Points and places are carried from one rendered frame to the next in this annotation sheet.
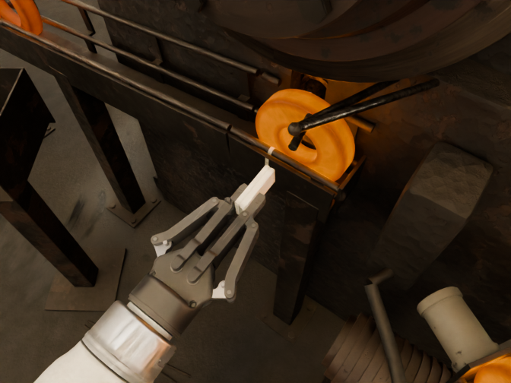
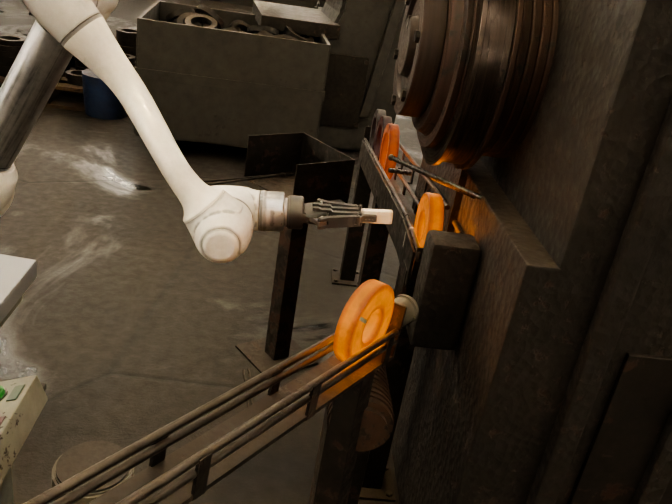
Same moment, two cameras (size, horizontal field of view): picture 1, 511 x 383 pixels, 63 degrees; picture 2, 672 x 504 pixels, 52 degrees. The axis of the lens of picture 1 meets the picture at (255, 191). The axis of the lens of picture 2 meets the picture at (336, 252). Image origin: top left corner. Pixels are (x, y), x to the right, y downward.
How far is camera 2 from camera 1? 1.26 m
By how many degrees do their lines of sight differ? 47
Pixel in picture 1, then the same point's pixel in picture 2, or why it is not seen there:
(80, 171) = not seen: hidden behind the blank
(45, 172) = (326, 299)
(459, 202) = (440, 240)
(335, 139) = (429, 214)
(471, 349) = not seen: hidden behind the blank
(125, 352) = (269, 196)
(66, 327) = (233, 362)
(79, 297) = (259, 357)
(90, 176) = not seen: hidden behind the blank
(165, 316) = (291, 203)
